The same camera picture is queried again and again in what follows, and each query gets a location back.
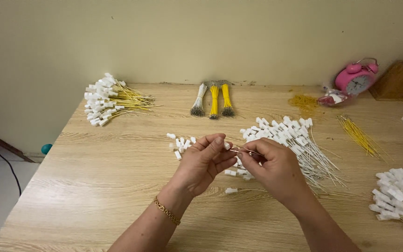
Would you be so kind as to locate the person's right hand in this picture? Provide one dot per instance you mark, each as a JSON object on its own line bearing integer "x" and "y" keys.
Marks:
{"x": 278, "y": 171}

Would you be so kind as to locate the person's left hand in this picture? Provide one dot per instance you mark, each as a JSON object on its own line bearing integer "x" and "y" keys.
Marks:
{"x": 198, "y": 168}

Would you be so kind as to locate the small white plastic connector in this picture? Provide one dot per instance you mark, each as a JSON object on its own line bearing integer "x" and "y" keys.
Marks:
{"x": 226, "y": 145}

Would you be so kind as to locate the heap of loose white connectors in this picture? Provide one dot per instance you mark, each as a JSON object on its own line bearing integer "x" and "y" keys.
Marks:
{"x": 182, "y": 144}

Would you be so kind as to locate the pile of yellow rubber bands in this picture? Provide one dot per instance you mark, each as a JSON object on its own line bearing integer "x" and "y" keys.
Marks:
{"x": 303, "y": 102}

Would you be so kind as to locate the clear plastic bag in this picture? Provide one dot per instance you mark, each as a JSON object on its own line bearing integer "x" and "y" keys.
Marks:
{"x": 334, "y": 97}

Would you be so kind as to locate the pink alarm clock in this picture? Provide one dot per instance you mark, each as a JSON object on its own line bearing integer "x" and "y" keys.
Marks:
{"x": 356, "y": 77}

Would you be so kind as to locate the wooden box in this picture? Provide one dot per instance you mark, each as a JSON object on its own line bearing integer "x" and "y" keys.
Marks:
{"x": 399, "y": 82}

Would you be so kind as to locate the teal ball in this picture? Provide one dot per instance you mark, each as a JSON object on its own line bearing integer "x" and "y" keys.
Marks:
{"x": 46, "y": 149}

